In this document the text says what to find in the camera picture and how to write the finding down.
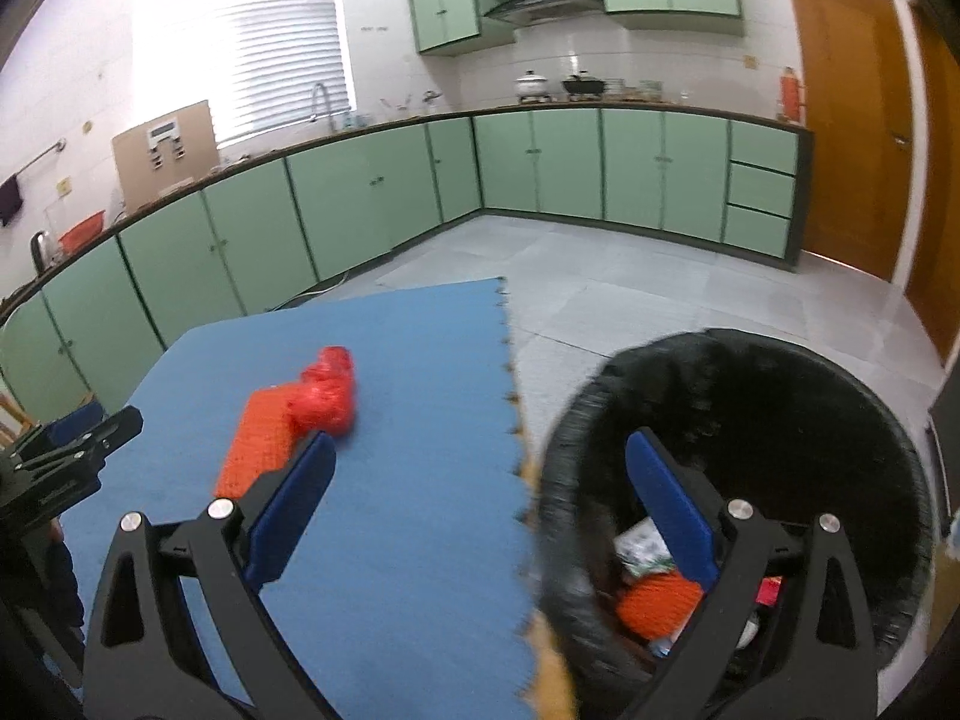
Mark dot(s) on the black wok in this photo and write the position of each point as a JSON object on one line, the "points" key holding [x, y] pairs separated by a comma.
{"points": [[583, 85]]}

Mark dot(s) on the wooden chair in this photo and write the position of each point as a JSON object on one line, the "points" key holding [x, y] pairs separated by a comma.
{"points": [[11, 409]]}

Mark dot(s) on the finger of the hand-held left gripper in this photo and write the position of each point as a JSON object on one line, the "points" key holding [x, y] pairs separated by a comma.
{"points": [[97, 439], [79, 420]]}

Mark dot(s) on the red plastic bag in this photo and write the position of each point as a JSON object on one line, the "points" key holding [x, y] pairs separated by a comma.
{"points": [[326, 397]]}

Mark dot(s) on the white cooking pot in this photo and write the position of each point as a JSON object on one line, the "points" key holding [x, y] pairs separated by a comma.
{"points": [[531, 85]]}

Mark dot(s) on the large orange foam net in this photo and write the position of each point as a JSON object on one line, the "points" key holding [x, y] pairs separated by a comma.
{"points": [[656, 604]]}

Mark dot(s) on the black lined trash bin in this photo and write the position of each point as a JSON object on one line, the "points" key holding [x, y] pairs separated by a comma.
{"points": [[750, 390]]}

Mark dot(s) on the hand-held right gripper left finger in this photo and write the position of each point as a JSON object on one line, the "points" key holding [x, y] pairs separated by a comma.
{"points": [[292, 510]]}

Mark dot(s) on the steel electric kettle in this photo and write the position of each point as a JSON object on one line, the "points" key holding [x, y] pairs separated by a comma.
{"points": [[41, 251]]}

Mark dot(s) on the dark hanging towel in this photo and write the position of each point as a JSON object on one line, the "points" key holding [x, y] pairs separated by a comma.
{"points": [[9, 199]]}

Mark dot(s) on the wooden door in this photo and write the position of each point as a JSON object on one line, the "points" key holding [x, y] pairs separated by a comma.
{"points": [[937, 202], [840, 127]]}

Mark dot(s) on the steel kitchen faucet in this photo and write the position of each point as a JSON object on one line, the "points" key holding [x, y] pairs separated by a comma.
{"points": [[321, 94]]}

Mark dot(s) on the small orange foam net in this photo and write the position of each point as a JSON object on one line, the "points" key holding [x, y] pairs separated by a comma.
{"points": [[259, 442]]}

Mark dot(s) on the red plastic basin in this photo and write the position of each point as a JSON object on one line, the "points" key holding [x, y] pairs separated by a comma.
{"points": [[82, 232]]}

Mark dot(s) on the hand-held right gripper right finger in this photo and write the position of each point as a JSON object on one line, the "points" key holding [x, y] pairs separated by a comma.
{"points": [[671, 502]]}

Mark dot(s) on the green kitchen base cabinets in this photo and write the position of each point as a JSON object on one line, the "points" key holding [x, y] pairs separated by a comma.
{"points": [[375, 195]]}

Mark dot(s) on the blue table mat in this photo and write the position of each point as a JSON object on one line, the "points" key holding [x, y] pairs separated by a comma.
{"points": [[420, 390]]}

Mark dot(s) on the range hood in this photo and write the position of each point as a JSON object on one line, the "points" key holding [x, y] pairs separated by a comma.
{"points": [[544, 6]]}

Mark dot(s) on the white window blind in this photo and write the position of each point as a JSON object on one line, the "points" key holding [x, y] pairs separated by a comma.
{"points": [[240, 45]]}

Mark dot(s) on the steel towel rail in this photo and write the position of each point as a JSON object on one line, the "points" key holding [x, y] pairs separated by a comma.
{"points": [[41, 159]]}

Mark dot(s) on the red thermos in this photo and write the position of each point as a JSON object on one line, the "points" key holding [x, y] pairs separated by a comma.
{"points": [[790, 94]]}

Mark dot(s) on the cardboard box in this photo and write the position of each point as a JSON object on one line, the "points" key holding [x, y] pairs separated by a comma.
{"points": [[165, 165]]}

